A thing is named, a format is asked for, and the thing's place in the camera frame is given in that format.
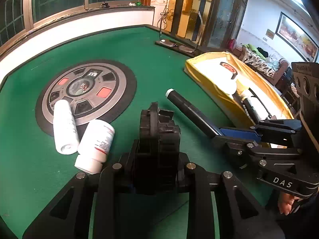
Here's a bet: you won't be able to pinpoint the slim white bottle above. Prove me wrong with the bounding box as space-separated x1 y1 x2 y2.
53 99 80 155

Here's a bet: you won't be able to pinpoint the yellow cardboard box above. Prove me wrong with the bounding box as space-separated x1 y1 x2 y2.
184 52 294 128

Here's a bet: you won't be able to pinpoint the white pill bottle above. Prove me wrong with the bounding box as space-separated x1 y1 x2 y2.
241 88 271 120

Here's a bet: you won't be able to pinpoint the sofa with patterned cover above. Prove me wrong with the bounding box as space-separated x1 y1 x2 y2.
226 39 290 86

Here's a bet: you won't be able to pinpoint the thick black marker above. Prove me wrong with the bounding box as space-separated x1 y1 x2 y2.
242 98 261 124

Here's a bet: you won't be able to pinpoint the black electrical tape roll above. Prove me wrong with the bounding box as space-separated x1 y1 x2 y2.
220 62 238 79

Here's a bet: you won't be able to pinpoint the black marker yellow caps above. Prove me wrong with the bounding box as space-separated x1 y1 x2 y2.
165 88 224 138

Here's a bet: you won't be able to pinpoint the framed wall painting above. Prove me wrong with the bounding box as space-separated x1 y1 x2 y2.
275 12 318 63

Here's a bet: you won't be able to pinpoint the eyeglasses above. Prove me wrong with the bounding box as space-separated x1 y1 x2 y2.
159 10 203 52

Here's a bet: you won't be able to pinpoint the large white bottle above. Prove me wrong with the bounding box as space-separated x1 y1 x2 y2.
74 119 115 174

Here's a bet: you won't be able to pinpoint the round grey control panel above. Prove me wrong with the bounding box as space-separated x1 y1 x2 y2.
35 59 137 137

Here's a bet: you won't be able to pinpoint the cream masking tape roll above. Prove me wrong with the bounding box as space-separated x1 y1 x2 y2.
218 79 237 96

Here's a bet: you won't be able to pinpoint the right hand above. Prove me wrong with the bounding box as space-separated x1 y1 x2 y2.
278 192 302 215

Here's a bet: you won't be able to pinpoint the black glasses tray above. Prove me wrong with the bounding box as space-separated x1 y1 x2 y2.
155 39 202 57

